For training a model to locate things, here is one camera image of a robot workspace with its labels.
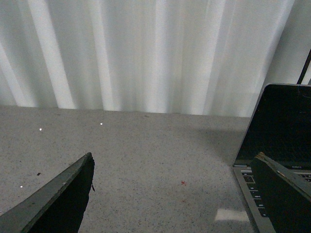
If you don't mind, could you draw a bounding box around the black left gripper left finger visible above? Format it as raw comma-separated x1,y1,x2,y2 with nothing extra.
0,152,95,233

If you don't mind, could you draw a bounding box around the blue desk lamp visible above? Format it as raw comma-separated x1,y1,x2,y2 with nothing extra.
297,50,311,84

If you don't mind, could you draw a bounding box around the white curtain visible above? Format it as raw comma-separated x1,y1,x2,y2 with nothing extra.
0,0,311,117

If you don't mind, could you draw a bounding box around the grey laptop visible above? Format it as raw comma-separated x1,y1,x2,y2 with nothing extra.
233,84,311,233

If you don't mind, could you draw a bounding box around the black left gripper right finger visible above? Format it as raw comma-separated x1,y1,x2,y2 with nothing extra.
251,152,311,233

